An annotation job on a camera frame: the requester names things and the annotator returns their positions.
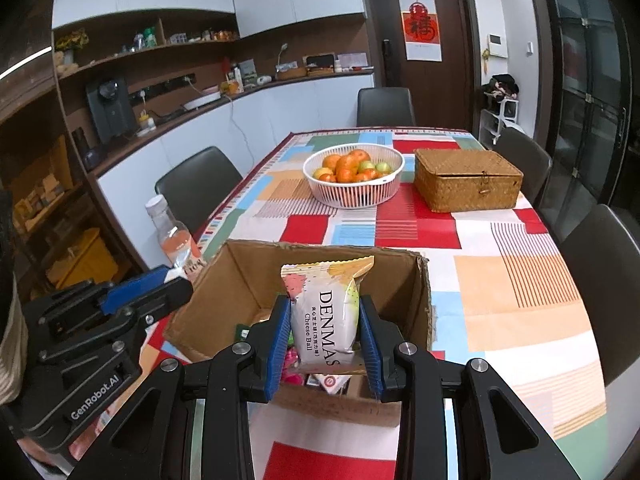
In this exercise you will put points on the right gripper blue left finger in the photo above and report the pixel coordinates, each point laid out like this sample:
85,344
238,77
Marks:
279,329

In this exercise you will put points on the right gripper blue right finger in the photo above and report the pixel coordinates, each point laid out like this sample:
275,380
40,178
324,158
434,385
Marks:
372,357

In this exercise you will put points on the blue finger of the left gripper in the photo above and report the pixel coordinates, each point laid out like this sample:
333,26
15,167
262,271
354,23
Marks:
121,294
75,326

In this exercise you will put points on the white Denmas cheese ball packet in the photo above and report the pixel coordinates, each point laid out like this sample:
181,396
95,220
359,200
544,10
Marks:
325,313

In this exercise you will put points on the Lotso strawberry bear snack pack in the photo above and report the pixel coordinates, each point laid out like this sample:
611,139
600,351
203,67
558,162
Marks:
330,384

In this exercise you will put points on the dark green snack packet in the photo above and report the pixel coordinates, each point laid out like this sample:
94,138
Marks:
241,332

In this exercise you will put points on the pink drink plastic bottle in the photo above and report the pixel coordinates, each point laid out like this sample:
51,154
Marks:
175,239

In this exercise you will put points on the brown cardboard box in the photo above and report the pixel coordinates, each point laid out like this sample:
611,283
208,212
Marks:
241,286

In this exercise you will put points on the pink striped snack packet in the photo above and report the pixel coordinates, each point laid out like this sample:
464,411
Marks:
290,374

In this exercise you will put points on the wooden shelf cabinet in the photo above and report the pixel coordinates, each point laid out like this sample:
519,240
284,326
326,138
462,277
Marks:
62,234

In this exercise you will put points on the dark grey chair left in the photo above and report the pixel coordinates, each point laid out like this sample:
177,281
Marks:
198,185

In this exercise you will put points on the dark grey chair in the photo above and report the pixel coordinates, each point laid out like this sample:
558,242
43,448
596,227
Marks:
529,157
385,107
602,254
198,185

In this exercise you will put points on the white fruit basket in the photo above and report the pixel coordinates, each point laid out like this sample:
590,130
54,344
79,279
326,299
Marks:
356,195

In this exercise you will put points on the colourful patchwork tablecloth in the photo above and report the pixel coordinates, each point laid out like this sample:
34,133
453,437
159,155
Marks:
500,289

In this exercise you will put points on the oranges and apples pile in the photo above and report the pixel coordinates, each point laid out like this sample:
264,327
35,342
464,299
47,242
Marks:
353,167

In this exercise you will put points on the white curved counter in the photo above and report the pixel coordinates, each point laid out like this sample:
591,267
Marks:
245,130

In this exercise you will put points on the black coffee machine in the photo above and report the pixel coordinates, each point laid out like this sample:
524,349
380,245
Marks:
110,109

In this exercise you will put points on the woven wicker lidded box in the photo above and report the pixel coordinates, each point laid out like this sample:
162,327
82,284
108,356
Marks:
461,181

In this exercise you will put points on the dark grey chair right far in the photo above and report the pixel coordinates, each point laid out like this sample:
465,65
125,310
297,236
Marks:
529,157

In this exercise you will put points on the dark grey chair right near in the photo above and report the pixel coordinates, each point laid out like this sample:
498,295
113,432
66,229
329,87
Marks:
602,254

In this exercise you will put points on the dark brown door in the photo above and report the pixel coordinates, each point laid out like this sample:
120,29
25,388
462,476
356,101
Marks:
445,94

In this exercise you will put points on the red fu calendar poster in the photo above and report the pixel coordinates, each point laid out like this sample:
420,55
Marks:
420,30

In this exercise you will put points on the black glass cabinet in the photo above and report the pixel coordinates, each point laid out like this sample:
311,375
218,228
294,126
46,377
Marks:
591,108

